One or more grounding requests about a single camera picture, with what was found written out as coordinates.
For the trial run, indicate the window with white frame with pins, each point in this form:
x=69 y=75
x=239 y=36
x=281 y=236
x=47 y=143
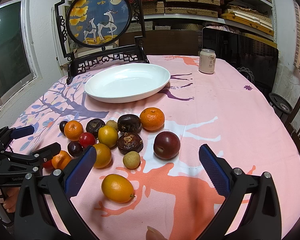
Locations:
x=17 y=57

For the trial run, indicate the person right hand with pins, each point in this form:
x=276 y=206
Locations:
x=153 y=234

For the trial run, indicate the yellow lemon fruit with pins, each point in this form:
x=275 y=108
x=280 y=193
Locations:
x=108 y=135

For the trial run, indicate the pink beverage can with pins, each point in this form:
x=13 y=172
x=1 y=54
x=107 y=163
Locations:
x=207 y=61

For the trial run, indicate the orange yellow fruit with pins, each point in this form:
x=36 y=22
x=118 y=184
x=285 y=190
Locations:
x=103 y=155

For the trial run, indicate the person left hand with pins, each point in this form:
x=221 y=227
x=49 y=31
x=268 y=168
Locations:
x=11 y=200

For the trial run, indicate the wall shelf with boxes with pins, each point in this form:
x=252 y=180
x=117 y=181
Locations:
x=252 y=17

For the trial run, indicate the black round stool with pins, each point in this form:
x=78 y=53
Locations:
x=281 y=106

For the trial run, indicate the small red cherry tomato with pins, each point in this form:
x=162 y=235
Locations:
x=48 y=165

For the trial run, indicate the small tan longan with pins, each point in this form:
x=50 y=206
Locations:
x=112 y=124
x=131 y=160

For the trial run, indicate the small tan longan back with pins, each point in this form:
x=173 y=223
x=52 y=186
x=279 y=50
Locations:
x=112 y=124

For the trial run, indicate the large mandarin orange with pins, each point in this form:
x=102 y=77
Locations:
x=152 y=118

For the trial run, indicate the dark cherry with stem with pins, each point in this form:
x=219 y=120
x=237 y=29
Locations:
x=62 y=125

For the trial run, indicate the red plum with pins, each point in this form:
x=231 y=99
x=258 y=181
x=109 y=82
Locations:
x=166 y=145

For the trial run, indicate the white oval plate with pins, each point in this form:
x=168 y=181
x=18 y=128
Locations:
x=127 y=83

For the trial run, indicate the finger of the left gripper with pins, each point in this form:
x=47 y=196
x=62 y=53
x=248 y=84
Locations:
x=7 y=135
x=39 y=156

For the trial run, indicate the pink printed tablecloth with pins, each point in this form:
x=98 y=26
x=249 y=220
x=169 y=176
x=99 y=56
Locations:
x=176 y=197

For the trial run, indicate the small tan longan front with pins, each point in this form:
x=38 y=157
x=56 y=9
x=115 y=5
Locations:
x=131 y=160

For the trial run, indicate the dark cabinet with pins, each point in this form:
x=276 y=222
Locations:
x=255 y=60

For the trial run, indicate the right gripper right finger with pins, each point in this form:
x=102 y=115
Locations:
x=262 y=217

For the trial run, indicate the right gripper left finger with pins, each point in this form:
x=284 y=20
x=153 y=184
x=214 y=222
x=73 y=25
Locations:
x=33 y=219

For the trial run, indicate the yellow kumquat front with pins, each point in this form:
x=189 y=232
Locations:
x=117 y=188

